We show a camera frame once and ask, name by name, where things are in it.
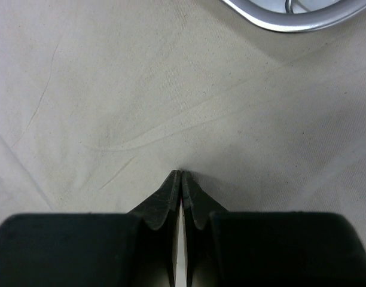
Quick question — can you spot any beige cloth wrap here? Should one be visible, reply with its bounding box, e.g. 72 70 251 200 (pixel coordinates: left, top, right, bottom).
0 1 366 243

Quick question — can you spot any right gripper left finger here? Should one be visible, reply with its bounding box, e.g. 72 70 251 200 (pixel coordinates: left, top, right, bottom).
0 170 181 286

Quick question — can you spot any metal instrument tray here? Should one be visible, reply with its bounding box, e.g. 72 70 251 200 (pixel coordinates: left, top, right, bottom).
223 1 366 33

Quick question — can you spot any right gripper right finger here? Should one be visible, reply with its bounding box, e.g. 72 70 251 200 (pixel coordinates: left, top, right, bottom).
181 172 366 286

